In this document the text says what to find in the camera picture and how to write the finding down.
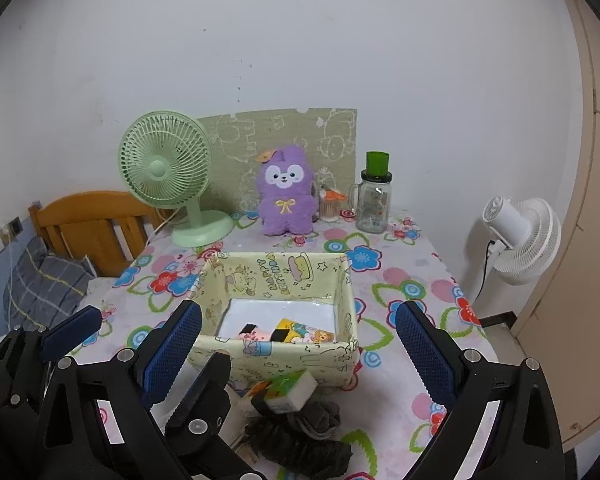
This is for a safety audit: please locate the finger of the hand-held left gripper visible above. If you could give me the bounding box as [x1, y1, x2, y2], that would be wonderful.
[164, 351, 232, 457]
[40, 305, 102, 362]

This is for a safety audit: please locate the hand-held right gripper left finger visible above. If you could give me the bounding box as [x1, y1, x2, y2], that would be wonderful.
[32, 301, 203, 480]

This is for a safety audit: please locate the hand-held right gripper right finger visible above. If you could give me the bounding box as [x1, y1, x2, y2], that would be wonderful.
[395, 301, 566, 480]

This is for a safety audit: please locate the green tissue packet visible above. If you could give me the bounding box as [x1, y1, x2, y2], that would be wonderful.
[250, 369, 318, 415]

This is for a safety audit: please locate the cartoon print storage box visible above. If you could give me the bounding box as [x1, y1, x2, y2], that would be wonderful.
[186, 251, 361, 391]

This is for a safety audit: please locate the black fuzzy sock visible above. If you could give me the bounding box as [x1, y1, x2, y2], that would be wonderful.
[242, 416, 353, 478]

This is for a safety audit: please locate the grey sock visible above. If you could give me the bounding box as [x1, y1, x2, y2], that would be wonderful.
[287, 400, 342, 442]

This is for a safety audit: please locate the grey plaid pillow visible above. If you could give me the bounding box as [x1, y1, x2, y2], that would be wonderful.
[2, 237, 97, 333]

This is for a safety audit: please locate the pink and black packet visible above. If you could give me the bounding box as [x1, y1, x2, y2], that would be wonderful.
[237, 322, 276, 342]

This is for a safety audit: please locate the floral tablecloth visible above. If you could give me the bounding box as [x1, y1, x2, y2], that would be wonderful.
[75, 207, 501, 480]

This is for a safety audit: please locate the colourful cartoon card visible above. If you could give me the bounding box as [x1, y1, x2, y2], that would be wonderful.
[272, 316, 337, 345]

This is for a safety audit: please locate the glass jar with green lid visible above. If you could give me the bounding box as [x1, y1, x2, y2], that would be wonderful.
[348, 151, 394, 234]

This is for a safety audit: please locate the white standing fan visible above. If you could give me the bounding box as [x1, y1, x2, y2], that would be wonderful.
[481, 197, 563, 287]

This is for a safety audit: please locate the green desk fan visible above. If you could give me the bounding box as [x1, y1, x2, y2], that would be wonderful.
[118, 111, 235, 248]

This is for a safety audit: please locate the purple plush toy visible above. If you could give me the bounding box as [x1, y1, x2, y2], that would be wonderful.
[256, 145, 318, 237]

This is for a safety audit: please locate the beige wardrobe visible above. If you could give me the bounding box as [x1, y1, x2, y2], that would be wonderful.
[510, 0, 600, 453]

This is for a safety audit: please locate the green cartoon print board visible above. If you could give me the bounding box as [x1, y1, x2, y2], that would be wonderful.
[196, 107, 358, 213]

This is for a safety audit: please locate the black fan cable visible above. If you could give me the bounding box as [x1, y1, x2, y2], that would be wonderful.
[472, 240, 496, 306]

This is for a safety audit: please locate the wall socket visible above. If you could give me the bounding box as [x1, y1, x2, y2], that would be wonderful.
[0, 216, 24, 247]

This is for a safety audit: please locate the white fan cable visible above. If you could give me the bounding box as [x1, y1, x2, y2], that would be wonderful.
[147, 207, 181, 242]

